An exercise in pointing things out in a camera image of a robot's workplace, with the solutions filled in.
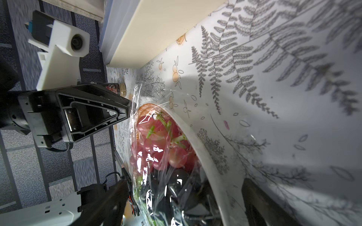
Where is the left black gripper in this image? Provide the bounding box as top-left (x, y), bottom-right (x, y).
top-left (17, 83), bottom-right (132, 148)

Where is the small dark spice jar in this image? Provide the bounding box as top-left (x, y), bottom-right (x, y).
top-left (105, 83), bottom-right (127, 98)

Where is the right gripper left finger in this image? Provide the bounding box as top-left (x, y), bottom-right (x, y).
top-left (71, 180), bottom-right (129, 226)

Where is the clear plastic wrap sheet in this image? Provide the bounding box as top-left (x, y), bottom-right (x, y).
top-left (128, 83), bottom-right (227, 226)

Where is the patterned plate with orange rim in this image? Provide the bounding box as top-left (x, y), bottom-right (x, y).
top-left (132, 102), bottom-right (241, 226)

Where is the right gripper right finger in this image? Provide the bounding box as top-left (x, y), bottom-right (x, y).
top-left (241, 179), bottom-right (300, 226)

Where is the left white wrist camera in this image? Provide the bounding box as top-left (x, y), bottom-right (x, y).
top-left (25, 10), bottom-right (90, 91)

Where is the black grape bunch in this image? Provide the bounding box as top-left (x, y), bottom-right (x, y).
top-left (149, 167), bottom-right (223, 226)

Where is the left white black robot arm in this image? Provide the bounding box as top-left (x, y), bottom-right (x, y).
top-left (1, 58), bottom-right (132, 153)

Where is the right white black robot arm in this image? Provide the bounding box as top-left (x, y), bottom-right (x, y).
top-left (1, 179), bottom-right (300, 226)

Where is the green grape bunch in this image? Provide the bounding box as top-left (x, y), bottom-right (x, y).
top-left (133, 176), bottom-right (157, 226)

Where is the red grape bunch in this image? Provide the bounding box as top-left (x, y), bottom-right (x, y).
top-left (130, 111), bottom-right (199, 175)

